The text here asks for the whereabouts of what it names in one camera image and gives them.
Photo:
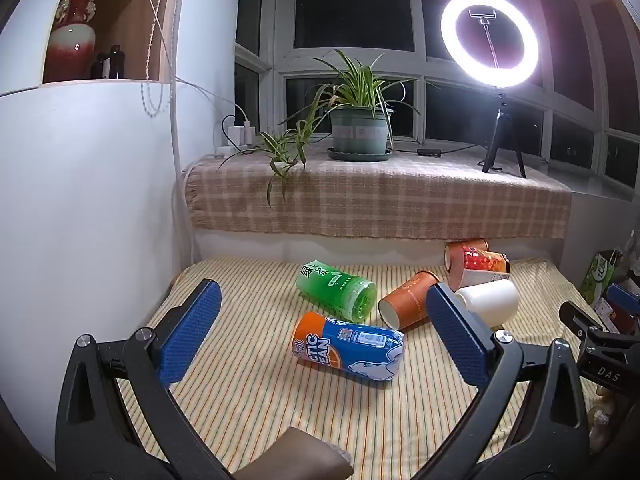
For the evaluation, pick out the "black tripod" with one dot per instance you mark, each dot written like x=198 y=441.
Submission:
x=497 y=132

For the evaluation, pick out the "red and white vase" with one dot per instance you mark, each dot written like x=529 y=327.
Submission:
x=72 y=35

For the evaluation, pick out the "striped bed sheet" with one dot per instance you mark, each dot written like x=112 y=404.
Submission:
x=280 y=400

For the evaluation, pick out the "white charger plug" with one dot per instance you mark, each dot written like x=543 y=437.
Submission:
x=247 y=132
x=234 y=135

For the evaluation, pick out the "spider plant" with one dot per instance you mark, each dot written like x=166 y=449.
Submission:
x=350 y=87

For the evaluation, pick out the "phone holder clamp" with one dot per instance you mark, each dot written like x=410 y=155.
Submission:
x=484 y=17

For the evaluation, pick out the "person's right hand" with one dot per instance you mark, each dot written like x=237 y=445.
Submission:
x=601 y=417

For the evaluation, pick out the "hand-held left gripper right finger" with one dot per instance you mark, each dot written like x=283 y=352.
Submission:
x=457 y=336

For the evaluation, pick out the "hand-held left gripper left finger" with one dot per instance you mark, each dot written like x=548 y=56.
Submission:
x=189 y=332

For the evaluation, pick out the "orange paper cup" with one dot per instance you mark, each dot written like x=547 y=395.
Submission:
x=407 y=302

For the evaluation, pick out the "plaid blanket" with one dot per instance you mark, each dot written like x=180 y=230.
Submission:
x=380 y=197

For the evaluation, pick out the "short dark bottle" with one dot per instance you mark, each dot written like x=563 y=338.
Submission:
x=100 y=67

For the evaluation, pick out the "red and white box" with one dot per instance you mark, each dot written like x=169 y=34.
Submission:
x=612 y=316

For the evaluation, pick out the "green paper bag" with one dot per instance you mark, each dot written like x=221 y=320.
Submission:
x=600 y=275

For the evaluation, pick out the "green pot saucer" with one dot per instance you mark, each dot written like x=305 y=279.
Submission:
x=360 y=156

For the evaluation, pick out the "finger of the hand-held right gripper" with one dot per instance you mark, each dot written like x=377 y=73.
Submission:
x=582 y=322
x=625 y=297

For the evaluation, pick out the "white cabinet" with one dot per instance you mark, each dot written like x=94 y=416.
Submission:
x=85 y=210

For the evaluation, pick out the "red and white printed cup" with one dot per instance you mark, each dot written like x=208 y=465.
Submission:
x=482 y=266

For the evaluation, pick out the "white power strip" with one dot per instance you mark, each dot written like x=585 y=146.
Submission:
x=235 y=151

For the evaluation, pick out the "orange red cup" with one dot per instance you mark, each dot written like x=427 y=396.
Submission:
x=465 y=246

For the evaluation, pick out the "brown padded object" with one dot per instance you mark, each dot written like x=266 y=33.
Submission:
x=300 y=457

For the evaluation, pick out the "green plant pot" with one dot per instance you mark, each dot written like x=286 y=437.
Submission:
x=359 y=131

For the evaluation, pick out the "tall dark bottle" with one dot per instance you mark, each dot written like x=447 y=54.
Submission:
x=116 y=62

